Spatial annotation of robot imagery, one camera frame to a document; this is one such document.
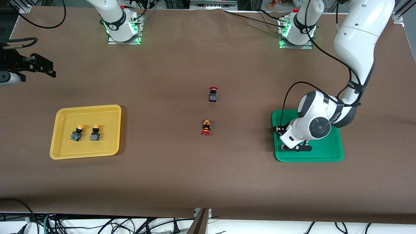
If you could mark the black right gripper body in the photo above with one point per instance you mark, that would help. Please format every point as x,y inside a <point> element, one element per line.
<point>12,61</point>

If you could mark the yellow push button black base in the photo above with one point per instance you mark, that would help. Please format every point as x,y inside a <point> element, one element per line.
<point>77,134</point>
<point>95,134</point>

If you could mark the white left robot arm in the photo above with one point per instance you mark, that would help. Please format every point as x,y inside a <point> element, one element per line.
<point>357,35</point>

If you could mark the green plastic tray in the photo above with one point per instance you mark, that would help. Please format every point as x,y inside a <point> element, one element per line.
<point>331,152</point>

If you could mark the red push button orange base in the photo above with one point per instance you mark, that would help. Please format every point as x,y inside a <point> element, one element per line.
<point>205,128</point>

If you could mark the red push button black base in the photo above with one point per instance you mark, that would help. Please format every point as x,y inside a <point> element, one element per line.
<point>213,97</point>

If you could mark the brown table cover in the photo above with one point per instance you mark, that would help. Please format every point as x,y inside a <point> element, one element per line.
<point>208,178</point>

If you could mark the yellow plastic tray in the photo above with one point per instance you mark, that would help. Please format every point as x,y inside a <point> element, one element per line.
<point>107,146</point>

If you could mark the colourful background objects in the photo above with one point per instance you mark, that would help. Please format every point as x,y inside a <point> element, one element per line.
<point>282,3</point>

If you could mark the aluminium corner bracket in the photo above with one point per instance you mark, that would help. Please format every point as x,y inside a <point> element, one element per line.
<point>25,8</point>
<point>398,17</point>

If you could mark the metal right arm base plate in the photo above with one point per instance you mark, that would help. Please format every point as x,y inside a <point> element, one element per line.
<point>112,41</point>

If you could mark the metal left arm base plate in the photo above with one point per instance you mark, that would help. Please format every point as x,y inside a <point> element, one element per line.
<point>308,47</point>

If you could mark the white metal table bracket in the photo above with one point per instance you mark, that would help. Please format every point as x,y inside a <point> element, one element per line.
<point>210,213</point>

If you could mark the brown table leg post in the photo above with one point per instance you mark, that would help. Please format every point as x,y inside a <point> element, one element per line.
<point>198,224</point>

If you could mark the aluminium frame rail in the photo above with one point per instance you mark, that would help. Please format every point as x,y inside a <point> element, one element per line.
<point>213,4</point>

